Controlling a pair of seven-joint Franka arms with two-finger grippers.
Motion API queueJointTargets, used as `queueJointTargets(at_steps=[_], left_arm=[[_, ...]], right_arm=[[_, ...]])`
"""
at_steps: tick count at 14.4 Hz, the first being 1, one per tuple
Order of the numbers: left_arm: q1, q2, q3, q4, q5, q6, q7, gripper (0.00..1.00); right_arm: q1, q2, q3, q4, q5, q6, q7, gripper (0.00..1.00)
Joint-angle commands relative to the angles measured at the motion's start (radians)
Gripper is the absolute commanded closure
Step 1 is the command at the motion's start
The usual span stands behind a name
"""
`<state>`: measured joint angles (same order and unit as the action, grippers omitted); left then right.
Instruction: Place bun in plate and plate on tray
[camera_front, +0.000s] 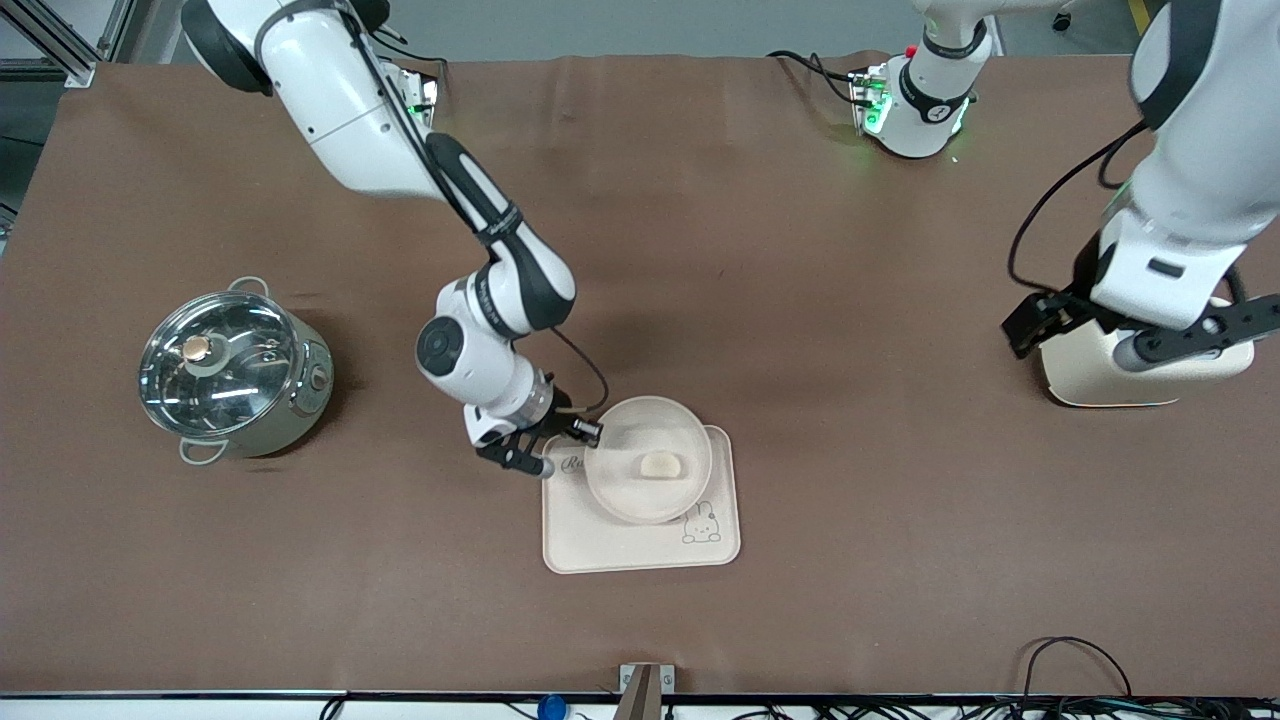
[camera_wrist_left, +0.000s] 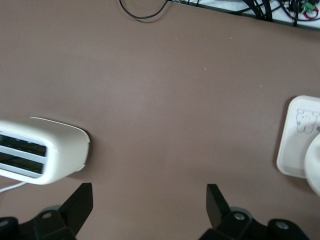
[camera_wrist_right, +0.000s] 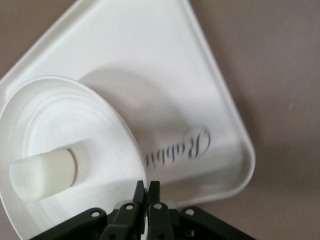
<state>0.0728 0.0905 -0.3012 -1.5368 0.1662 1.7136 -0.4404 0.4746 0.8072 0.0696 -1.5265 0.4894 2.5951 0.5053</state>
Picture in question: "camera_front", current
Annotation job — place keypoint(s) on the metal table edge bracket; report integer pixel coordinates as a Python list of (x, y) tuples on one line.
[(645, 690)]

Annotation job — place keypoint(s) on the glass pot lid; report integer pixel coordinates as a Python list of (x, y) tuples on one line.
[(240, 385)]

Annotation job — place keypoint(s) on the aluminium frame profile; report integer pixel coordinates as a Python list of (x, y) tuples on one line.
[(70, 55)]

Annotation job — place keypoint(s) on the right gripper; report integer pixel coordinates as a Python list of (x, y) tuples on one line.
[(556, 417)]

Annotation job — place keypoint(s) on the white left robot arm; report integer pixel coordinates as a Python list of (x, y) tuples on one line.
[(1200, 150)]

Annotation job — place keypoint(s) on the small white bun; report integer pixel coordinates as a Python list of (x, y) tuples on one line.
[(661, 465)]

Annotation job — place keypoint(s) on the brown table cloth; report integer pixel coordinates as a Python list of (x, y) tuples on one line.
[(900, 560)]

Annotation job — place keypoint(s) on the round cream plate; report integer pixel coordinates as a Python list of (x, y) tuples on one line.
[(630, 492)]

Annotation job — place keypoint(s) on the cream two-slot toaster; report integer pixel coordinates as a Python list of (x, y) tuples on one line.
[(1090, 378)]

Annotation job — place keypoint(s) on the cream rabbit print tray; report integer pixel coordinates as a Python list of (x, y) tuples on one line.
[(640, 552)]

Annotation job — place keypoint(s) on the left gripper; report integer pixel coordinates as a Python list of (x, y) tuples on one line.
[(1040, 318)]

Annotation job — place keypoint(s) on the steel electric cooking pot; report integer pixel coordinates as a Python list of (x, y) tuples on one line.
[(290, 410)]

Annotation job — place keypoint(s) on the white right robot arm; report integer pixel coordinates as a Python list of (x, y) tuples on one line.
[(340, 110)]

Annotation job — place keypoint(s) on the blue round object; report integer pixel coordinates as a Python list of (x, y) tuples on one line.
[(552, 708)]

